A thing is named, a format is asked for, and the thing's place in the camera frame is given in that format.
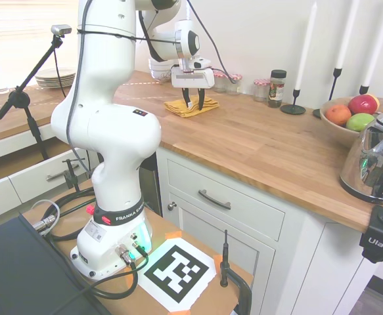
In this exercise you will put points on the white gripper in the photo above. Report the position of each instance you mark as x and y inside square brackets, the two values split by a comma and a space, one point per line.
[191, 80]

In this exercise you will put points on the yellow towel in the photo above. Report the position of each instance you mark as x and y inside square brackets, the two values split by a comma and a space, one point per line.
[178, 110]

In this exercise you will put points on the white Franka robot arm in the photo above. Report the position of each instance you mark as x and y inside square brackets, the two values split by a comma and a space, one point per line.
[105, 131]

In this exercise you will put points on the glass jar red checked lid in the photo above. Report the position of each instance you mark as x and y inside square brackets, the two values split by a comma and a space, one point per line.
[235, 85]
[220, 83]
[261, 90]

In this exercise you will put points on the spice jar black lid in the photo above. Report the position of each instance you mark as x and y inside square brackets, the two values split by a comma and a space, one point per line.
[276, 90]

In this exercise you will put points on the short black candle holder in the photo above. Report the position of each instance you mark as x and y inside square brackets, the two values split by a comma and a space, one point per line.
[293, 109]

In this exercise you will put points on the round metal cabinet knob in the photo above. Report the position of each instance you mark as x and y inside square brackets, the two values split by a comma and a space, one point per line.
[172, 206]

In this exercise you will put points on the tall white candle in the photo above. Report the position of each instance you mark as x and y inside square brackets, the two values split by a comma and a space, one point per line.
[306, 46]
[345, 42]
[376, 49]

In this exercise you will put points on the stack of white plates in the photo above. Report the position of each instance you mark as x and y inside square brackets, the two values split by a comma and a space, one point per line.
[54, 78]

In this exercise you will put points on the orange fruit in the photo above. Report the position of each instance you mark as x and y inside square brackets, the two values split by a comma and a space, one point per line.
[338, 115]

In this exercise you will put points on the tall black candle holder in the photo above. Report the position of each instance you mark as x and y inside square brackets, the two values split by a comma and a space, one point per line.
[337, 73]

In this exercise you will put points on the black bar clamp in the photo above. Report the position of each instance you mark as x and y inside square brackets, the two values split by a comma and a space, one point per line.
[70, 175]
[224, 262]

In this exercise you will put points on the wooden fruit bowl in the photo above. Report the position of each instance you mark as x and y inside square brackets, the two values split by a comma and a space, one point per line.
[339, 131]

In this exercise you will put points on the grey webcam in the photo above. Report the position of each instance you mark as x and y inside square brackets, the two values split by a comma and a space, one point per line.
[61, 29]

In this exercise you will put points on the green apple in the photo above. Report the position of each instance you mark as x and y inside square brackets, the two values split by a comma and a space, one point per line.
[360, 122]

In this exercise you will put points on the red apple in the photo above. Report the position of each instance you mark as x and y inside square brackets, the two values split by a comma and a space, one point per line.
[362, 104]

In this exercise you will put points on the medium black candle holder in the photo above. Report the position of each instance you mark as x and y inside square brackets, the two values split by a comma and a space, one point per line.
[364, 89]

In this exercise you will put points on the black boom stand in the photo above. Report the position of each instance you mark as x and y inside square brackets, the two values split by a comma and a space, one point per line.
[20, 95]

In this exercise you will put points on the printed black white marker sheet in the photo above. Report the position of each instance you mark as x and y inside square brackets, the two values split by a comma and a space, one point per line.
[178, 272]

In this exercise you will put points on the white kitchen cabinet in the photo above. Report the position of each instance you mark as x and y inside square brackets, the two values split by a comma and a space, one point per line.
[276, 262]
[40, 183]

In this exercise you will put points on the stainless steel kettle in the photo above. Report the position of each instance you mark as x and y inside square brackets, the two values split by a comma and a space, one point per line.
[368, 164]

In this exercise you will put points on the brown robot mounting board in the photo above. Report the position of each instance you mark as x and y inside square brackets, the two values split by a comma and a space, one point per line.
[237, 282]

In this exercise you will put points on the small glass dish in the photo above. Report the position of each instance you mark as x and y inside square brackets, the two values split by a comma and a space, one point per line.
[2, 90]

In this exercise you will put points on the black flat panel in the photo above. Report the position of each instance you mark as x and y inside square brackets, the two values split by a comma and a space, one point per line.
[23, 272]

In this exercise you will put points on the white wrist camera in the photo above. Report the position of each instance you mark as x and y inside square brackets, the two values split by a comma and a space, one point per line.
[201, 63]

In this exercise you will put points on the black clamp camera stand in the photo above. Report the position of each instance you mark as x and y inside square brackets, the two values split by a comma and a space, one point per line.
[380, 239]

